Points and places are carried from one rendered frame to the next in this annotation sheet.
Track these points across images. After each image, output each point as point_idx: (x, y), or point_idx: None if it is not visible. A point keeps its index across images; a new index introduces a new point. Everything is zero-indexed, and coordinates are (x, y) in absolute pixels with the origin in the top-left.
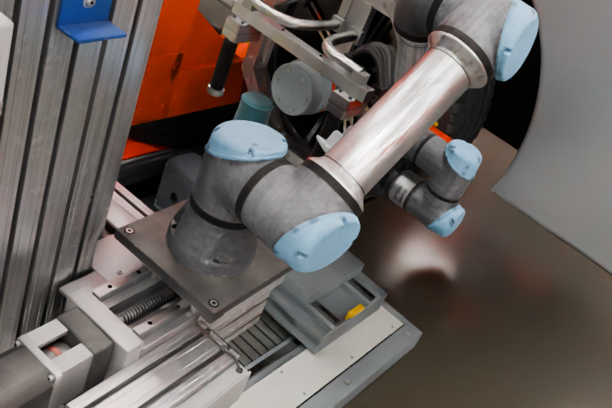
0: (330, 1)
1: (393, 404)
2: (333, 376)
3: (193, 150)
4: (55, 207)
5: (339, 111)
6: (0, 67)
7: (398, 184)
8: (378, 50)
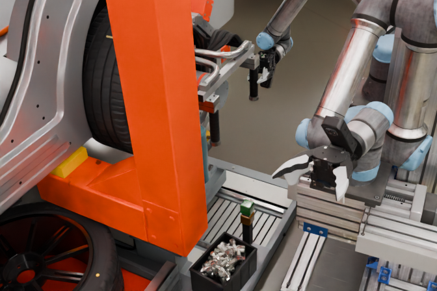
0: None
1: (220, 158)
2: (233, 173)
3: None
4: None
5: (258, 62)
6: None
7: (281, 52)
8: (230, 32)
